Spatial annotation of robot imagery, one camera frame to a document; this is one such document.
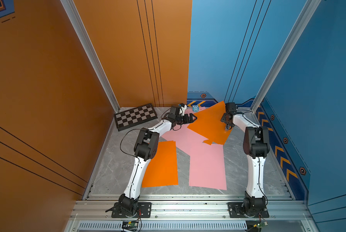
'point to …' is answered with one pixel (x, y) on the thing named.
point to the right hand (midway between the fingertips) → (227, 119)
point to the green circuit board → (131, 225)
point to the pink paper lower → (189, 143)
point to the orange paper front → (162, 169)
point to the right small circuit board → (255, 225)
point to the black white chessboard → (135, 116)
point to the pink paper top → (207, 168)
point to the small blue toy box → (195, 108)
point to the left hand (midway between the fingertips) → (193, 116)
